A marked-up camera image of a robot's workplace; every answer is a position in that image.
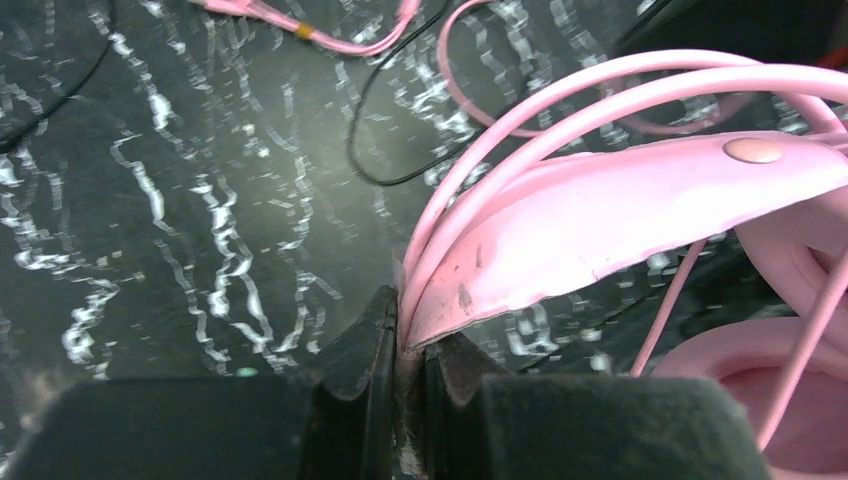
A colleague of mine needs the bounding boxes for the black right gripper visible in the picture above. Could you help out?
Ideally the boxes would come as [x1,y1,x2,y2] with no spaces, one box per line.
[612,0,847,67]

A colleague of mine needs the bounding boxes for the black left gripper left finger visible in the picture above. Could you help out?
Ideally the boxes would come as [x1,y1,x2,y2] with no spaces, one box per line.
[5,286,397,479]

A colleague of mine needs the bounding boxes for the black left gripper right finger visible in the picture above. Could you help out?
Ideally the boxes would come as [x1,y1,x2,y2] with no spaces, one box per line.
[424,334,769,480]

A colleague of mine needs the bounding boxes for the pink headphones with cable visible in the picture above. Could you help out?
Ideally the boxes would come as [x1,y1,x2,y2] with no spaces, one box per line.
[188,0,848,480]

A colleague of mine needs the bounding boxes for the black blue headphones with cable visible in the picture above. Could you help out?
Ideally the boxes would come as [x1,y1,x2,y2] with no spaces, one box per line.
[0,0,505,188]

